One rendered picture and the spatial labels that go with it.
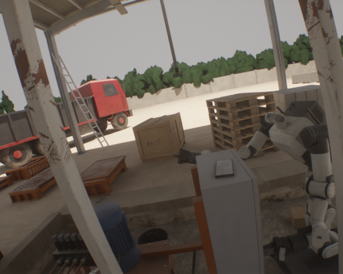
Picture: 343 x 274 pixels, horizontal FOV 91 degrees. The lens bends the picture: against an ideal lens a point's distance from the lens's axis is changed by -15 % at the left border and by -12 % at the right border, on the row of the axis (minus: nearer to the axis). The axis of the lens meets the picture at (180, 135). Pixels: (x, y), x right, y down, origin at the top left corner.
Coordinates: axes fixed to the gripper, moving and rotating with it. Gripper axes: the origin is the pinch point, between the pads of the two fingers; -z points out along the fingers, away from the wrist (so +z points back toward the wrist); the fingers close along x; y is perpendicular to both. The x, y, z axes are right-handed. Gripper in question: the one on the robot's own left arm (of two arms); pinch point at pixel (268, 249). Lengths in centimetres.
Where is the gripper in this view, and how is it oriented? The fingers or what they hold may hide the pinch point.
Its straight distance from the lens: 113.0
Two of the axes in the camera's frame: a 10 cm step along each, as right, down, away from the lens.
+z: 9.8, -2.0, -0.7
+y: -0.2, 2.2, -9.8
